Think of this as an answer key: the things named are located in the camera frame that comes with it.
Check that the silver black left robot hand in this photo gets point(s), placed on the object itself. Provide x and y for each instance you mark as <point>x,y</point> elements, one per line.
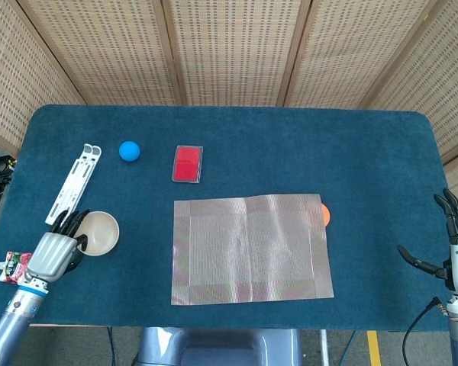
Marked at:
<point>51,255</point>

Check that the white round bowl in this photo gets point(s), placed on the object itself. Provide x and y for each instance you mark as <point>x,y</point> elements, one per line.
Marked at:
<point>101,232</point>

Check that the grey woven placemat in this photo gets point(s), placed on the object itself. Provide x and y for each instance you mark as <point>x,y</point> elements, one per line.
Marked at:
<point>252,248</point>

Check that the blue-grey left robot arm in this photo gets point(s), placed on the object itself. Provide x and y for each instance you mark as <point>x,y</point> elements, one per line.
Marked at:
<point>15,312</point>

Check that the red white snack pouch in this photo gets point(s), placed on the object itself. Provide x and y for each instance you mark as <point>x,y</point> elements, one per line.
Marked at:
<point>13,267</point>

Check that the white folding stand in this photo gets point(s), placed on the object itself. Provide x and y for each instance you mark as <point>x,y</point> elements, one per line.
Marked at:
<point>78,179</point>

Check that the blue ball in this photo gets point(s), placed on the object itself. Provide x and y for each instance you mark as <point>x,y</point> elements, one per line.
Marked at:
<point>129,151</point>

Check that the orange disc with hole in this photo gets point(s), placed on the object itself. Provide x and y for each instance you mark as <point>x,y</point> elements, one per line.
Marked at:
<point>327,216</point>

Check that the blue table cloth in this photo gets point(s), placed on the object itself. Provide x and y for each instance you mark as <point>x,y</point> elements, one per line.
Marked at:
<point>366,152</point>

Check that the red pad in clear case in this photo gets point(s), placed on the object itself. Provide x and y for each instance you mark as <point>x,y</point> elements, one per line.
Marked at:
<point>187,164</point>

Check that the white table leg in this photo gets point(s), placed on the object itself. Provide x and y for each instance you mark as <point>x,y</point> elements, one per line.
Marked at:
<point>324,348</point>

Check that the woven bamboo screen panel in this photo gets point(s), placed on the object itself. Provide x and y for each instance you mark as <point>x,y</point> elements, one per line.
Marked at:
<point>442,76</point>
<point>347,49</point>
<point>110,49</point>
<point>15,76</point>
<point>233,49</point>

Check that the blue-grey robot torso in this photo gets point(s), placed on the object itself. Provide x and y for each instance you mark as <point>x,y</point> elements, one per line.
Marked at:
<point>221,347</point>

